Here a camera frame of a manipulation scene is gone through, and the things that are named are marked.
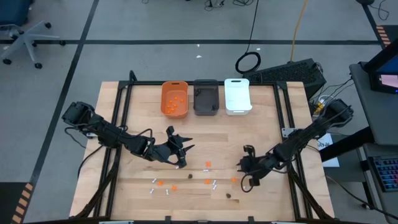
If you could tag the grey office chair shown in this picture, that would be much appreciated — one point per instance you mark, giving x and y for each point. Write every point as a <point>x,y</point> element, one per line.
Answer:
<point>26,39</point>

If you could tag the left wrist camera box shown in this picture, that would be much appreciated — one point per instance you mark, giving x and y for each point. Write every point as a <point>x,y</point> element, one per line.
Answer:
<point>170,130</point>

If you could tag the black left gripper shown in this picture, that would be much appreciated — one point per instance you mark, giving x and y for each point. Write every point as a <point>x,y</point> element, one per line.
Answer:
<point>161,153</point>

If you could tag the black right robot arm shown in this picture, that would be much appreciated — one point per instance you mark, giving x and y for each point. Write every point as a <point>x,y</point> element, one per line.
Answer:
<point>298,140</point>

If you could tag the orange plastic bin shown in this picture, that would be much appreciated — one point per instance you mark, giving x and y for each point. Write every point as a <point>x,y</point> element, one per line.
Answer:
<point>174,90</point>

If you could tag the black orange-striped floor mat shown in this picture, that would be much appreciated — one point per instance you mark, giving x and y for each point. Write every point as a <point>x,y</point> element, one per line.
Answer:
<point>382,34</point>
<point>21,202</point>

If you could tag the black desk support bar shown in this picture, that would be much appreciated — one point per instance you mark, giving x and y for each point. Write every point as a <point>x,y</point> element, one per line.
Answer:
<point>348,143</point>

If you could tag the black computer monitor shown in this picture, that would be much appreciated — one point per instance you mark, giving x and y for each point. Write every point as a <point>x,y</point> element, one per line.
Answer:
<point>385,67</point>

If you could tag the white paper sheet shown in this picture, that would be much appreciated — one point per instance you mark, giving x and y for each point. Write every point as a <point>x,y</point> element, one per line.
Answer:
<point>329,155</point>

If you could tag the black aluminium table frame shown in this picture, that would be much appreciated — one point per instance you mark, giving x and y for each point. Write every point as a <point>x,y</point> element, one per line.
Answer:
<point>146,83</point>

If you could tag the grey desk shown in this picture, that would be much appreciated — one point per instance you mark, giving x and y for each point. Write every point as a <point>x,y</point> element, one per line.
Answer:
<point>373,115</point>

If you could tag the backlit keyboard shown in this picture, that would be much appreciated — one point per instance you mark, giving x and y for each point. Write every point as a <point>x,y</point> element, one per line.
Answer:
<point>387,172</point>

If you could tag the black keyboard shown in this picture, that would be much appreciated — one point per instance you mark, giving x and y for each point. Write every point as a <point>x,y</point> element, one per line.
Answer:
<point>286,74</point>

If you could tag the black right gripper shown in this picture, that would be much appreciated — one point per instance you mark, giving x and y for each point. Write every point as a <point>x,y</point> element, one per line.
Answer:
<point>255,166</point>

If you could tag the white plastic bin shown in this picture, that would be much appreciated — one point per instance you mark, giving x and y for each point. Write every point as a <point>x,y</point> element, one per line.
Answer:
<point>237,96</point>

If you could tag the grey keyboard shelf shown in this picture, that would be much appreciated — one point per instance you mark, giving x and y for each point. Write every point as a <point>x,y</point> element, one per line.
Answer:
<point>368,161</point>

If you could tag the grey plastic bin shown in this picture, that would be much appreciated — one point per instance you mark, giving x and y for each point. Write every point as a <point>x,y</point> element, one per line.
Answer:
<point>206,101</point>

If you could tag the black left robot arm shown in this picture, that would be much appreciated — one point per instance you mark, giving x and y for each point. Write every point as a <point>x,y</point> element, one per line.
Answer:
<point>105,132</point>

